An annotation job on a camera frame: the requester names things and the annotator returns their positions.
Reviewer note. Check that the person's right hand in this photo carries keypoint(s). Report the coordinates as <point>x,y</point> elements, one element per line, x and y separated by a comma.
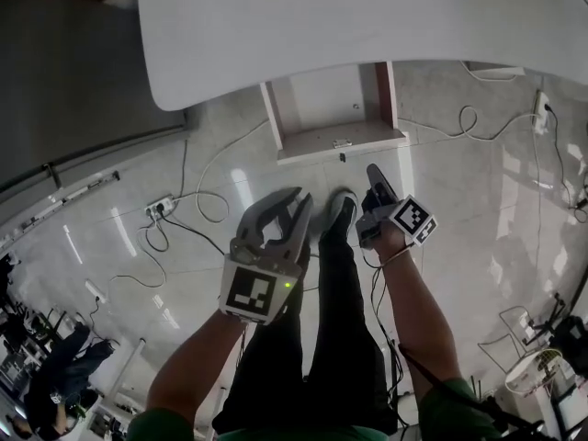
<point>392,241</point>

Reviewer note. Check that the person's black trousers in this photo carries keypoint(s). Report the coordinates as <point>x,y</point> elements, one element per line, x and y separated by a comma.
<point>340,338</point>

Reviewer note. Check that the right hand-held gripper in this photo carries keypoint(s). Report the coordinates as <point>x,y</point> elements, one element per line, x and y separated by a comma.
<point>413,218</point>

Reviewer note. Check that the person's green shirt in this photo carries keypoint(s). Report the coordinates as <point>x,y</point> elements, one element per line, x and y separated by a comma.
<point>450,411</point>

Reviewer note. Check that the person's right forearm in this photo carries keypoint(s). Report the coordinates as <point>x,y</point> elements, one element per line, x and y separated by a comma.
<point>418,320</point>

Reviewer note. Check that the white desk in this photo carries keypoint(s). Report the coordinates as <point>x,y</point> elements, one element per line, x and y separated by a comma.
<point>321,30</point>

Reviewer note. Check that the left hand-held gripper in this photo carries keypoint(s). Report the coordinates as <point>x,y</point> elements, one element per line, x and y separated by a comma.
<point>250,292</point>

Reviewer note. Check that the white shelf rack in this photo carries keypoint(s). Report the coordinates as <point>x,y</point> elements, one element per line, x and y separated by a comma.
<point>59,200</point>

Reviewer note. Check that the white power strip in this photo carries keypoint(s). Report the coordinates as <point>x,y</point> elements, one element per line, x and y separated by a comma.
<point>161,206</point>
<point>542,110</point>

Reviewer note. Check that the person's right shoe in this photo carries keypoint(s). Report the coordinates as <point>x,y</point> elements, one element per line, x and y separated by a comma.
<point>342,209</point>

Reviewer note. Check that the white wooden drawer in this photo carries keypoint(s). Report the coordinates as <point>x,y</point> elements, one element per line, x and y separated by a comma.
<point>321,108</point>

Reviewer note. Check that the black tripod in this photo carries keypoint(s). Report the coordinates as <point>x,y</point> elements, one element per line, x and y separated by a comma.
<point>565,329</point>

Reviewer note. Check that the white mesh racket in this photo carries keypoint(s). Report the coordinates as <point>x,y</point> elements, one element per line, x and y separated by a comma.
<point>533,372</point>

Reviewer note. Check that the grey refrigerator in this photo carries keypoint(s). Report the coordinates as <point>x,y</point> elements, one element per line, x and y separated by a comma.
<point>69,76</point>

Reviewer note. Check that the person's left forearm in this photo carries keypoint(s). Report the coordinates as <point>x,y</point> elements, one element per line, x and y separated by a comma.
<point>193,375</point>

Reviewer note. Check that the white side table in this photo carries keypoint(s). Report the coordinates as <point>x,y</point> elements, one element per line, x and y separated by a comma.
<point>128,375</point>

